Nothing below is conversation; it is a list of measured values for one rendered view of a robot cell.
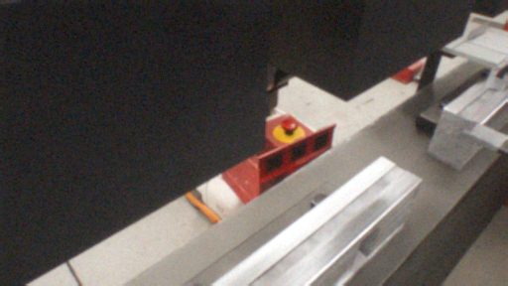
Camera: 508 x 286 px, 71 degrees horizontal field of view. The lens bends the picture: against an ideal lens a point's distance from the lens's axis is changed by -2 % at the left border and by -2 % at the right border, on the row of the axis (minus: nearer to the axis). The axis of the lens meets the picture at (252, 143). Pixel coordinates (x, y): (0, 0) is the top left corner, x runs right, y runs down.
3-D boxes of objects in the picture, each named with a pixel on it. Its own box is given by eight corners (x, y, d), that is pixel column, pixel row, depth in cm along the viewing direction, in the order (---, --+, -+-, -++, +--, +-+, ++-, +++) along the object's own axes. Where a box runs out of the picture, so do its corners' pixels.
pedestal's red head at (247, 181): (285, 149, 97) (289, 90, 86) (325, 184, 87) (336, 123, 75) (220, 178, 88) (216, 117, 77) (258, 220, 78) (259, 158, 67)
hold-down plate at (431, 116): (478, 77, 84) (483, 66, 82) (502, 86, 81) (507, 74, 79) (414, 126, 69) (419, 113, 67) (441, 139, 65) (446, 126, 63)
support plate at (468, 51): (412, 9, 87) (413, 5, 87) (529, 43, 72) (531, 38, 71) (370, 26, 78) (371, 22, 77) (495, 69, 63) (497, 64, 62)
